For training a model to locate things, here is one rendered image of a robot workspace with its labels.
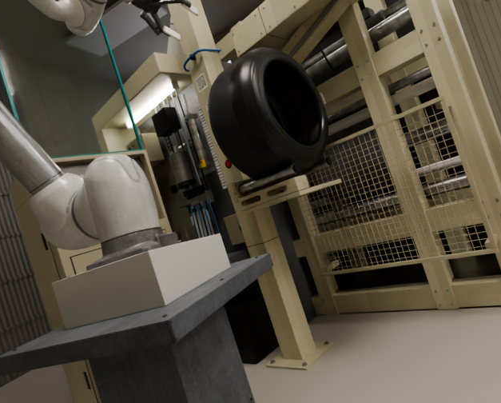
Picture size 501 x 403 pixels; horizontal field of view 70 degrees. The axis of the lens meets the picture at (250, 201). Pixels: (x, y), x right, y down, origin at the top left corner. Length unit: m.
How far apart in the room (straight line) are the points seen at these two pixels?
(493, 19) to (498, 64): 0.53
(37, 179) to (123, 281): 0.40
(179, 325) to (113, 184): 0.41
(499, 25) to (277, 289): 4.53
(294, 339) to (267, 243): 0.49
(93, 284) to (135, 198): 0.22
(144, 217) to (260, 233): 0.98
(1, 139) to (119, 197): 0.34
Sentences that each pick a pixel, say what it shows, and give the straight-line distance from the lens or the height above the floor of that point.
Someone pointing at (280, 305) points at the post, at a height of 0.29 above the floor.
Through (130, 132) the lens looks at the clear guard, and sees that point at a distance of 2.00.
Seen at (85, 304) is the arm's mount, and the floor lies 0.70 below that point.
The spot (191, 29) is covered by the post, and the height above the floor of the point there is 1.78.
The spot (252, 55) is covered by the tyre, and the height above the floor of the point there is 1.41.
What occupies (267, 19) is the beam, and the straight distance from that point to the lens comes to 2.06.
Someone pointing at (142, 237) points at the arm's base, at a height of 0.80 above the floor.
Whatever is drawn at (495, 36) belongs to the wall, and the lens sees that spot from 5.56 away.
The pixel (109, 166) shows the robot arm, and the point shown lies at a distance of 0.95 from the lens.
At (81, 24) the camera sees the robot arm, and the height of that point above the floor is 1.58.
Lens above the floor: 0.77
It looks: 2 degrees up
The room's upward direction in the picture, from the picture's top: 18 degrees counter-clockwise
